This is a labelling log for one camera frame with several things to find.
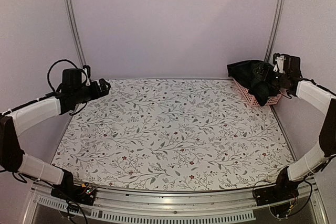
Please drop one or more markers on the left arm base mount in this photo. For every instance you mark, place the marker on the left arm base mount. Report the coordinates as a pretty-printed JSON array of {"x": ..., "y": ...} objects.
[{"x": 82, "y": 194}]

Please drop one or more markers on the right aluminium frame post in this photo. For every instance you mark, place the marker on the right aluminium frame post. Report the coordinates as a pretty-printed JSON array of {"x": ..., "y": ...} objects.
[{"x": 274, "y": 29}]

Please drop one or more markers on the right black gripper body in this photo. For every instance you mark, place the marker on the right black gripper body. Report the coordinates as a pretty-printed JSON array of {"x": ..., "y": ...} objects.
[{"x": 280, "y": 81}]

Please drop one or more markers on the pink plastic basket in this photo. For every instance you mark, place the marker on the pink plastic basket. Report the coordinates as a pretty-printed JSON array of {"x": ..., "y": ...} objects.
[{"x": 259, "y": 95}]

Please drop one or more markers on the front aluminium rail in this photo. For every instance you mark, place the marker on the front aluminium rail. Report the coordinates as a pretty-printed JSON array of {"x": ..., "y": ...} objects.
[{"x": 122, "y": 205}]

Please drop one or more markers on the floral patterned table mat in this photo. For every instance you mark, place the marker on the floral patterned table mat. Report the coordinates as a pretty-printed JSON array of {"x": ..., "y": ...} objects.
[{"x": 176, "y": 135}]

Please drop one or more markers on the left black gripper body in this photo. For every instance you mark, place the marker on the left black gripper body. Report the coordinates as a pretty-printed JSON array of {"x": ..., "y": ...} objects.
[{"x": 94, "y": 94}]

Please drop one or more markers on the aluminium frame post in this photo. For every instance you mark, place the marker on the aluminium frame post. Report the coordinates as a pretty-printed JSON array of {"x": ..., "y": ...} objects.
[
  {"x": 74, "y": 31},
  {"x": 274, "y": 29}
]

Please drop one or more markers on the left aluminium frame post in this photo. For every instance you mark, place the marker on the left aluminium frame post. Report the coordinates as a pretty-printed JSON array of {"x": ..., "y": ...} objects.
[{"x": 74, "y": 31}]

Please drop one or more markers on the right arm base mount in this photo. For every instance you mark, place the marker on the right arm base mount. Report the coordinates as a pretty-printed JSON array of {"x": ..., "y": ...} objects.
[{"x": 281, "y": 199}]

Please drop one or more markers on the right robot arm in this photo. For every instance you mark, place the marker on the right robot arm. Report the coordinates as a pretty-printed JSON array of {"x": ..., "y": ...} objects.
[{"x": 285, "y": 73}]

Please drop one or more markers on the dark green plaid skirt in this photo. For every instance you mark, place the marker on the dark green plaid skirt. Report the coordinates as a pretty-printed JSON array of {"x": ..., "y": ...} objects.
[{"x": 245, "y": 72}]

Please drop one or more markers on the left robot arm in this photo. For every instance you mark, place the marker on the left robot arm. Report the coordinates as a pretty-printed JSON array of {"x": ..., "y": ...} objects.
[{"x": 75, "y": 88}]

